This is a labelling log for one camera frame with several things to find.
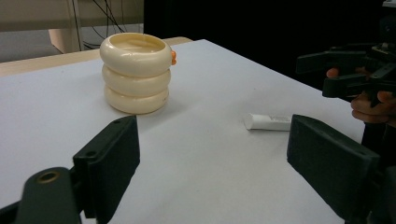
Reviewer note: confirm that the black curtain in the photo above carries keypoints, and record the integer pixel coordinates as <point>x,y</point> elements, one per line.
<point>249,25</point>

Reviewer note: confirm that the cream ringed cup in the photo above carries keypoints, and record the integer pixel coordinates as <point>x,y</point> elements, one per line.
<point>136,77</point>

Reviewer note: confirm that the beige cabinet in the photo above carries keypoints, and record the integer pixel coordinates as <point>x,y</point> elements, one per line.
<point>67,39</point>

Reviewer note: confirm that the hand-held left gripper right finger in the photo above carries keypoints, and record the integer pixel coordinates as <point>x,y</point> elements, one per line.
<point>330,161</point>

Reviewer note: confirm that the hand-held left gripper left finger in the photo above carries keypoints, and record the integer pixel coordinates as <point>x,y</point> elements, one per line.
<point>109,161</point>

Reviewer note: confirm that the white tube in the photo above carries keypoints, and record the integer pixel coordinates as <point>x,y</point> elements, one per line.
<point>267,122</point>

